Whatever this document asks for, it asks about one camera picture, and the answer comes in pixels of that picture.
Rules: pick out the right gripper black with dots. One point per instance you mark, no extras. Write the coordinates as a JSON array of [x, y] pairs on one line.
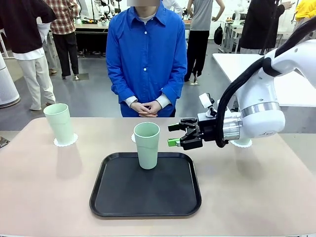
[[209, 133]]

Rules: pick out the white scalloped paper coaster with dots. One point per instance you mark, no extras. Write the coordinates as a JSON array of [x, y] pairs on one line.
[[248, 146], [133, 138], [76, 138]]

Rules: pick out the person's left forearm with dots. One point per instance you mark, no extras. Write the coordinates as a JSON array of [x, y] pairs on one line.
[[170, 93]]

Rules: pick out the small white robot arm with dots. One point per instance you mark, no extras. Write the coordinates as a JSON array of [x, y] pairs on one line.
[[237, 12]]

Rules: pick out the person's right forearm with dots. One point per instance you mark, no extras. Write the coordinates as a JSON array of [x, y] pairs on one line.
[[122, 95]]

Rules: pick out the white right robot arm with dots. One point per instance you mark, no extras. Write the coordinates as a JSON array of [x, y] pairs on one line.
[[259, 98]]

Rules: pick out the person's left hand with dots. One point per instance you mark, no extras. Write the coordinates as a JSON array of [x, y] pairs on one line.
[[155, 107]]

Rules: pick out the person's right hand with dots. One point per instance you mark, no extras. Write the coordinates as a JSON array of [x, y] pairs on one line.
[[138, 107]]

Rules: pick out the black plastic tray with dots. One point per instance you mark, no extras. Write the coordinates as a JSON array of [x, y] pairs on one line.
[[148, 192]]

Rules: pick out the white table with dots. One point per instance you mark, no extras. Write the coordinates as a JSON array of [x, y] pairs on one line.
[[227, 64]]

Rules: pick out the person in blue shirt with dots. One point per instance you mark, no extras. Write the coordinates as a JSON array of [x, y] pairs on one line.
[[145, 49]]

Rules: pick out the black backpack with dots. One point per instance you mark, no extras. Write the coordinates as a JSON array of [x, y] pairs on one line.
[[218, 35]]

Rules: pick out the person in grey top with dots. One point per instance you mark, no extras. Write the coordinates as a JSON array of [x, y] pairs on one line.
[[200, 14]]

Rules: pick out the person in black coat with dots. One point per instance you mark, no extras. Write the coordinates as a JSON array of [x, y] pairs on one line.
[[261, 24]]

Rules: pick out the dark workbench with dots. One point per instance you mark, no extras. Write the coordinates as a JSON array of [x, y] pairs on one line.
[[91, 37]]

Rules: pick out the white robot with black joints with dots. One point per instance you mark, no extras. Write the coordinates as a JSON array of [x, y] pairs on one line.
[[106, 6]]

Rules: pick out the person in grey trousers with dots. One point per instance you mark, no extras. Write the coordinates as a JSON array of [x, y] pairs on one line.
[[50, 56]]

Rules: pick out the person in yellow top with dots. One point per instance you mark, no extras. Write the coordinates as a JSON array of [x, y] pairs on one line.
[[306, 8]]

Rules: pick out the person in plaid shirt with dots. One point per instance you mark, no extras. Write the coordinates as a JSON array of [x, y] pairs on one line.
[[63, 17]]

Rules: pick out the white cylindrical appliance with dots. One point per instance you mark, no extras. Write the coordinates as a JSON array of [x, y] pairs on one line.
[[7, 84]]

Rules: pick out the person in dark sweater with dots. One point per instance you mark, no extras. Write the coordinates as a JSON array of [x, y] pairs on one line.
[[22, 29]]

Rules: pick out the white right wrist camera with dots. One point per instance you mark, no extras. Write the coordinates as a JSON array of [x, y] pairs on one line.
[[204, 100]]

